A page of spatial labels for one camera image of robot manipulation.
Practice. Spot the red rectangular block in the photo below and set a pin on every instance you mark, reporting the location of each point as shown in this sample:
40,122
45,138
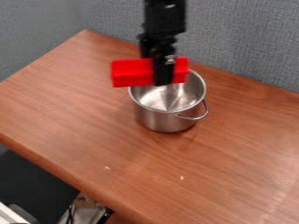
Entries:
135,72

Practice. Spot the grey table leg bracket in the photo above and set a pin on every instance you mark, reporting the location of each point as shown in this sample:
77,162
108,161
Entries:
85,211

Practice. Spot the stainless steel pot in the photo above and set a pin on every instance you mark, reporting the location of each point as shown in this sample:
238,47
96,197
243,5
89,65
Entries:
171,108

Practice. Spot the white object at corner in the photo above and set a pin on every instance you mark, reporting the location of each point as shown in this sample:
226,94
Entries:
9,217

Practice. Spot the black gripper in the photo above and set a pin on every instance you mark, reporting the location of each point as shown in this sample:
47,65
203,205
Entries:
164,23

